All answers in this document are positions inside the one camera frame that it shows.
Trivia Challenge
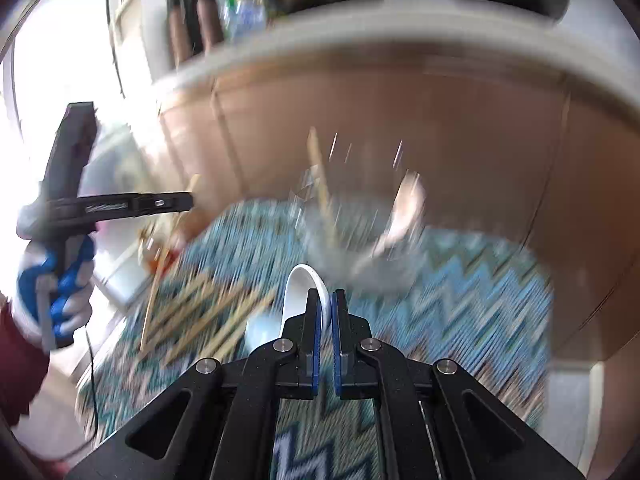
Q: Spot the copper electric kettle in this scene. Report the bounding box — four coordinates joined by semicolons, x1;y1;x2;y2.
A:
166;0;227;67

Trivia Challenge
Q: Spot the thin black cable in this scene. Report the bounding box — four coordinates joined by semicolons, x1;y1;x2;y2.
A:
50;327;100;463

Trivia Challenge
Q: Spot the bunch of wooden chopsticks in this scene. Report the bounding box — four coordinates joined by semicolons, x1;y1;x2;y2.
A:
140;270;277;367

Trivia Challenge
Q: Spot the white ceramic spoon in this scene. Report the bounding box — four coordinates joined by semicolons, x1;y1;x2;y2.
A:
245;264;333;357

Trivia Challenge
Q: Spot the wooden chopstick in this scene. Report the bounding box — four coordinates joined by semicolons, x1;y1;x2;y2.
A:
140;174;202;353
307;127;342;247

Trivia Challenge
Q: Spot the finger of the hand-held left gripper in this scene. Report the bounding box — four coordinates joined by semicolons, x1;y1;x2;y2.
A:
131;191;194;215

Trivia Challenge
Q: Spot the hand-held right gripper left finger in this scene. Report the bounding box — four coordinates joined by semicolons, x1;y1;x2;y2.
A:
65;287;321;480

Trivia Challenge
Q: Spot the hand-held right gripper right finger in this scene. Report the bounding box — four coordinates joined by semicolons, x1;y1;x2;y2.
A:
332;289;586;480

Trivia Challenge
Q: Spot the wire utensil holder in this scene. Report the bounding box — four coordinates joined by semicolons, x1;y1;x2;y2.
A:
299;175;427;288

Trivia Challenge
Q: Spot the blue white salt bag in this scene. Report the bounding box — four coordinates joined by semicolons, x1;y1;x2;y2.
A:
222;0;269;42

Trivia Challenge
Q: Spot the beige ceramic spoon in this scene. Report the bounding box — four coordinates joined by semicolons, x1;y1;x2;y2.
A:
372;170;427;262

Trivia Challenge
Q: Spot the person's left hand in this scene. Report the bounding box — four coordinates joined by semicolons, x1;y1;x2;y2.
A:
11;209;97;347

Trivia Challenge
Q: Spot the person's left forearm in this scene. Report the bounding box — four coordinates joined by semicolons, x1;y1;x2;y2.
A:
0;297;52;428

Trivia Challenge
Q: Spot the glass window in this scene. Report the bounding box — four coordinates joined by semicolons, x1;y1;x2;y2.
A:
0;0;166;341

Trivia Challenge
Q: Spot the zigzag knit cloth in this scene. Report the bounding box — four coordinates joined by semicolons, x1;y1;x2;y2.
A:
75;199;557;480

